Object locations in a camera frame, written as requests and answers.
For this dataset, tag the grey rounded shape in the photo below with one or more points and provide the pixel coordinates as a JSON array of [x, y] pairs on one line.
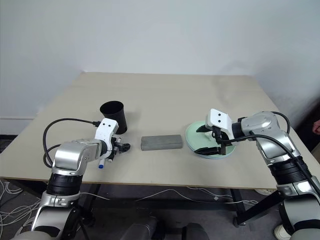
[[142, 228]]

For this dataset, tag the light green round plate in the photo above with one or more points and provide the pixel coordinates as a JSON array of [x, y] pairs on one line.
[[193, 132]]

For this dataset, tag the white baseboard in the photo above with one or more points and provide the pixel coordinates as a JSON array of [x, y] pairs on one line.
[[15, 125]]

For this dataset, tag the gray rectangular glasses case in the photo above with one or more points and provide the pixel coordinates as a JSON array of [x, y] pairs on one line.
[[162, 142]]

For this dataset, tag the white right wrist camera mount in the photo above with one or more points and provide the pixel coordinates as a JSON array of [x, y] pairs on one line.
[[220, 118]]

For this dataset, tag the white marker with blue cap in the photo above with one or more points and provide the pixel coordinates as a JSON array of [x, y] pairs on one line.
[[101, 166]]

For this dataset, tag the bystander bare hand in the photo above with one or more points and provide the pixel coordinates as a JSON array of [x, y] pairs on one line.
[[317, 127]]

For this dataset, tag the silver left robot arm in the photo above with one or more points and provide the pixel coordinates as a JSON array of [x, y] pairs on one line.
[[72, 152]]

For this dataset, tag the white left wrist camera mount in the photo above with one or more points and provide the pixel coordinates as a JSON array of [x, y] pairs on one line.
[[106, 130]]

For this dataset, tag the dark rounded shape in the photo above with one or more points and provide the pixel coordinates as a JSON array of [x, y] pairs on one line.
[[195, 232]]

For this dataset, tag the black plastic cup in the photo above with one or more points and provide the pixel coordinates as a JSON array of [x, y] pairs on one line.
[[117, 120]]

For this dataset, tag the white shoe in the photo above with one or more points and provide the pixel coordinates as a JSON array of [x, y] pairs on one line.
[[282, 231], [263, 191]]

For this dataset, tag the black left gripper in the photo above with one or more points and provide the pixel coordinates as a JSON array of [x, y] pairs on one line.
[[116, 150]]

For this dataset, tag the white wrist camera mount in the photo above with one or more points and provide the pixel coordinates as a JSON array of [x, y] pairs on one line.
[[220, 118], [106, 130]]

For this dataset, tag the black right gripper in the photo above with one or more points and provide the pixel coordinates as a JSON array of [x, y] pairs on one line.
[[222, 137]]

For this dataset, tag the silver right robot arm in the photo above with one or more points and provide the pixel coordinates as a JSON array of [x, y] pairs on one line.
[[262, 122]]

